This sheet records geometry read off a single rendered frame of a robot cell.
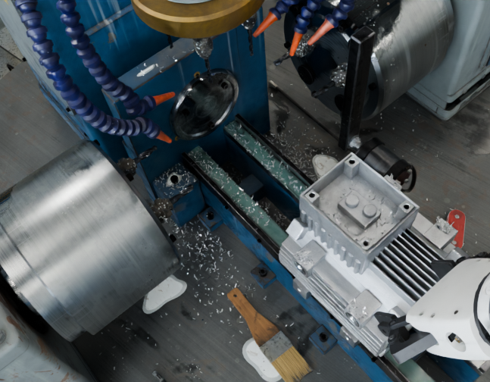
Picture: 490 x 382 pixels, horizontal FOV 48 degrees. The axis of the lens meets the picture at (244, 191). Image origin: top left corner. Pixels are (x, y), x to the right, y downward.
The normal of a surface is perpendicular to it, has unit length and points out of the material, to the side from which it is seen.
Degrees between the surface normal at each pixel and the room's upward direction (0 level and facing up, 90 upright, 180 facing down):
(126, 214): 36
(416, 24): 47
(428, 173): 0
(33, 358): 89
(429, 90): 90
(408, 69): 77
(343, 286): 0
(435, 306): 61
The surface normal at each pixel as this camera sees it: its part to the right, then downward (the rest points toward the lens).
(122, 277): 0.57, 0.42
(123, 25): 0.64, 0.64
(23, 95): -0.08, -0.51
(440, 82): -0.76, 0.58
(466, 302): -0.68, -0.73
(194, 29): 0.01, 0.86
